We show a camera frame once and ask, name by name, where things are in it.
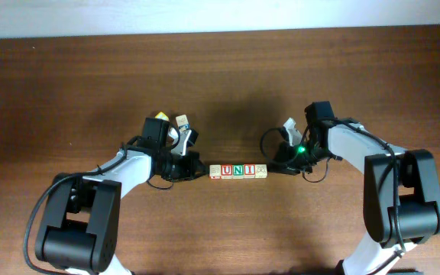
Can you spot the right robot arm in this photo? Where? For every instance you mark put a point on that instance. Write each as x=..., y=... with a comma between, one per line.
x=401, y=200

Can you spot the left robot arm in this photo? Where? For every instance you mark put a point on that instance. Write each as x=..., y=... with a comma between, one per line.
x=78, y=232

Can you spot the red letter I block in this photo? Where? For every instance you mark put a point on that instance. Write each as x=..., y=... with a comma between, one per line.
x=249, y=171

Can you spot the yellow wooden block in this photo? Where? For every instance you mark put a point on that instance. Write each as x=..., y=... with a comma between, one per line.
x=162, y=116

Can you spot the red letter U block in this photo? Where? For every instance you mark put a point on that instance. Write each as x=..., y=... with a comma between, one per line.
x=226, y=171

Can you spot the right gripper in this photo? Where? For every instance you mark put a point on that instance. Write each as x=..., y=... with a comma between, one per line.
x=291, y=169

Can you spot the green letter N block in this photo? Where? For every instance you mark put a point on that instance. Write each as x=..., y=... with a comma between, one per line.
x=238, y=171

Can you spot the green edged picture block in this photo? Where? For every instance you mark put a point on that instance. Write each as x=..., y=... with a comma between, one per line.
x=261, y=171

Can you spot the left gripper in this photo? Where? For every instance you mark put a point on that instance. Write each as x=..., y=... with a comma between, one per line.
x=191, y=159

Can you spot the plain block blue side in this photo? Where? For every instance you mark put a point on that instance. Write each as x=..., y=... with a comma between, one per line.
x=182, y=122

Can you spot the plain wooden picture block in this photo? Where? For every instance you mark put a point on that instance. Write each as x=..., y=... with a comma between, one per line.
x=215, y=171

